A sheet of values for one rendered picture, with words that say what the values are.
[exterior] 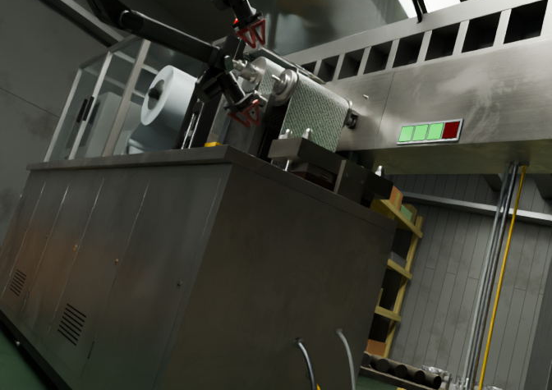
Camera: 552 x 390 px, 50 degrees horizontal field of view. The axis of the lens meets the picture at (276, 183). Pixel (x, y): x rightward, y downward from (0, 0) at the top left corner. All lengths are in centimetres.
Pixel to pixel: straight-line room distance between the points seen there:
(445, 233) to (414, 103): 611
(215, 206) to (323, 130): 64
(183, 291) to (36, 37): 405
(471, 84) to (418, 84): 22
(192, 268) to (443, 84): 99
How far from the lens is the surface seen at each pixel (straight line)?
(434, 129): 189
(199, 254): 153
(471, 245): 795
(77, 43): 560
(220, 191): 154
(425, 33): 216
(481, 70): 189
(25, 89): 531
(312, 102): 202
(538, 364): 168
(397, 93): 210
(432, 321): 791
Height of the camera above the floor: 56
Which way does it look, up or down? 11 degrees up
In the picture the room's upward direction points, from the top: 17 degrees clockwise
